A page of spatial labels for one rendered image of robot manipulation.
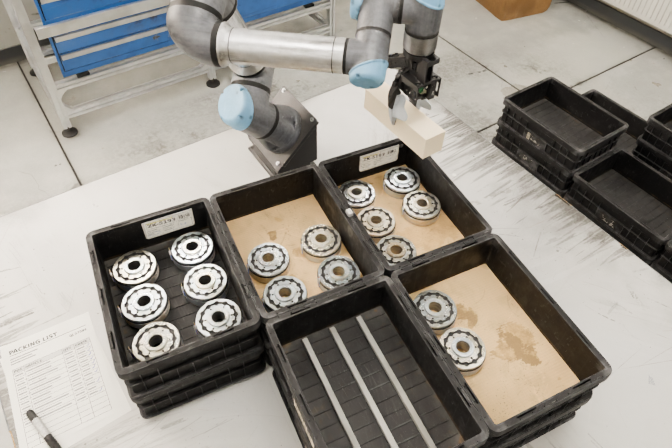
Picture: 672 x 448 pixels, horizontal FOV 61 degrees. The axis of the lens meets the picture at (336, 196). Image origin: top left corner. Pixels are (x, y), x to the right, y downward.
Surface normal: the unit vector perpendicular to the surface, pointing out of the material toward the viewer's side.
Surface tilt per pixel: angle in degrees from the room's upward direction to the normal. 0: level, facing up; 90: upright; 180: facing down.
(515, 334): 0
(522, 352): 0
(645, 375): 0
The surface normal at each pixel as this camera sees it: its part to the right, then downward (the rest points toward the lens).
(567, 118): 0.03, -0.69
